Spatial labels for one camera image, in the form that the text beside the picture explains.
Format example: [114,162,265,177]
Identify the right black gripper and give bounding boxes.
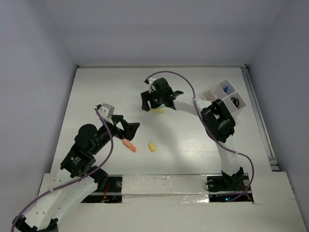
[141,87,165,111]

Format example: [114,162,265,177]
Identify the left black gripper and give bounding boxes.
[92,114,140,154]

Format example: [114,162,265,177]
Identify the yellow highlighter pen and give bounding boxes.
[151,109,165,114]

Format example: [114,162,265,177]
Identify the yellow pen cap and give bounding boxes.
[148,143,156,152]

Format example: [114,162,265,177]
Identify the black scissors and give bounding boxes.
[231,97,239,108]

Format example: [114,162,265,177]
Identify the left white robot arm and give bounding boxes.
[11,115,140,232]

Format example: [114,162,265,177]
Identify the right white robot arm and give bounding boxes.
[141,77,244,189]

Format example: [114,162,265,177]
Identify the orange highlighter pen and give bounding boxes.
[122,139,137,152]

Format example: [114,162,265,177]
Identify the white four-compartment organizer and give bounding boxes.
[201,79,247,118]

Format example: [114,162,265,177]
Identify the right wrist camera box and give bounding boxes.
[144,77,156,93]

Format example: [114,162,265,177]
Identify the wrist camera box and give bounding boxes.
[144,77,156,93]
[94,103,115,124]

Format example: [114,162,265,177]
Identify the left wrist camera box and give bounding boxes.
[94,103,115,124]

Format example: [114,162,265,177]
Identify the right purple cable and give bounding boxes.
[144,71,254,201]

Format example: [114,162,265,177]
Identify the purple cable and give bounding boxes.
[11,106,114,232]
[144,71,254,201]

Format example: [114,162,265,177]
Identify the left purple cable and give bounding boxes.
[11,106,114,232]

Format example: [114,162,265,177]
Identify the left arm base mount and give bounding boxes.
[81,175,123,203]

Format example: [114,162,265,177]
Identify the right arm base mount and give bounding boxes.
[204,167,254,203]

